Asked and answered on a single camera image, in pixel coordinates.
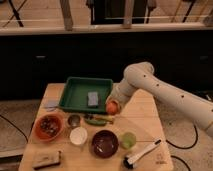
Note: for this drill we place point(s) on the white paper cup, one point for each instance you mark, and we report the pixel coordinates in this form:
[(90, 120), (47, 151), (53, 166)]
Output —
[(78, 136)]

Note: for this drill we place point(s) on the grey blue sponge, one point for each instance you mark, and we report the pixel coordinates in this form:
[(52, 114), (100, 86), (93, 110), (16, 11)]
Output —
[(92, 99)]

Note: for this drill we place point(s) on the red apple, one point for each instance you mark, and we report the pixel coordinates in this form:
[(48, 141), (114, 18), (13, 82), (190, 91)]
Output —
[(111, 108)]

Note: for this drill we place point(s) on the wooden chair leg right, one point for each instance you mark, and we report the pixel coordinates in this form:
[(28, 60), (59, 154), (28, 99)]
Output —
[(128, 13)]

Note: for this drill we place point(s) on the small metal cup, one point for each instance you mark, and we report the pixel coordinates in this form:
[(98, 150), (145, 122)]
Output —
[(74, 121)]

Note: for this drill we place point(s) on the dark purple bowl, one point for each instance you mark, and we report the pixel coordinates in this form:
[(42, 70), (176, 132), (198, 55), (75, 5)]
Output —
[(104, 144)]

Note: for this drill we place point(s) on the green plastic tray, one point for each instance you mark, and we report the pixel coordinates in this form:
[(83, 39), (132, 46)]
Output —
[(75, 94)]

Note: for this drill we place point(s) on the brown scrub sponge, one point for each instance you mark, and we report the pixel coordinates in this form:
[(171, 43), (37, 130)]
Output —
[(43, 160)]

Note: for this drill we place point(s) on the white handled black brush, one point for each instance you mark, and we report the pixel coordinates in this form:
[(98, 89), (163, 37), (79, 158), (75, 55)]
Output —
[(131, 159)]

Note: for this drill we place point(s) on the green chili pepper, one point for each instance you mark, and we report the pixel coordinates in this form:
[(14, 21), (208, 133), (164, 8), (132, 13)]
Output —
[(95, 122)]

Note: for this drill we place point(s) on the wooden chair leg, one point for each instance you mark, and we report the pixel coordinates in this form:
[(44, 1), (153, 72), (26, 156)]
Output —
[(66, 13), (128, 13)]

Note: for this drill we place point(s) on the wooden chair leg left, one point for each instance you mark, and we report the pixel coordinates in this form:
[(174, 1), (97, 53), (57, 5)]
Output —
[(66, 13)]

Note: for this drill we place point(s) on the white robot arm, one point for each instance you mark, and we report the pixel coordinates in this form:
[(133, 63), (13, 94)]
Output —
[(141, 76)]

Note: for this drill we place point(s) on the green plastic cup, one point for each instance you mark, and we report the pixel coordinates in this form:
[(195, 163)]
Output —
[(128, 140)]

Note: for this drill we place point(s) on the orange bowl with beans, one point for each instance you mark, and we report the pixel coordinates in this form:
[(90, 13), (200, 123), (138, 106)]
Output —
[(48, 127)]

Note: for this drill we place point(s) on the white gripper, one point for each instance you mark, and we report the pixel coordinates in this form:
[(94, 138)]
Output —
[(122, 93)]

